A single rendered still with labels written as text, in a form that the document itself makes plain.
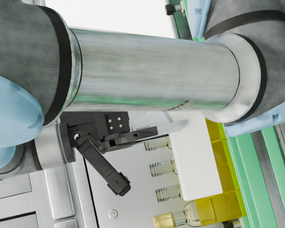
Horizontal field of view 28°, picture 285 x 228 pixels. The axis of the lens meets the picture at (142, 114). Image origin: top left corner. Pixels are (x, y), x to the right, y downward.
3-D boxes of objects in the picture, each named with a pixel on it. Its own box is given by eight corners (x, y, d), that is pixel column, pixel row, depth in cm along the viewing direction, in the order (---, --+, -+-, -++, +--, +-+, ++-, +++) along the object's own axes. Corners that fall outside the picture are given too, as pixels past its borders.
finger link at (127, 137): (154, 125, 91) (103, 138, 93) (156, 134, 91) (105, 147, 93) (160, 126, 96) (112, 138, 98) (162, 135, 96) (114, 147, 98)
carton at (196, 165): (189, 54, 96) (154, 61, 96) (222, 192, 94) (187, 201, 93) (185, 61, 102) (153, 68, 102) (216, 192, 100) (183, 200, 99)
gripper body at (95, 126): (126, 95, 94) (55, 111, 94) (138, 145, 93) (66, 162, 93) (126, 102, 102) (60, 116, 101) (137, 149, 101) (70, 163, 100)
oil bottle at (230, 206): (272, 184, 128) (180, 205, 127) (277, 180, 123) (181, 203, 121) (278, 208, 127) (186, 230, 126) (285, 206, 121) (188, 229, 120)
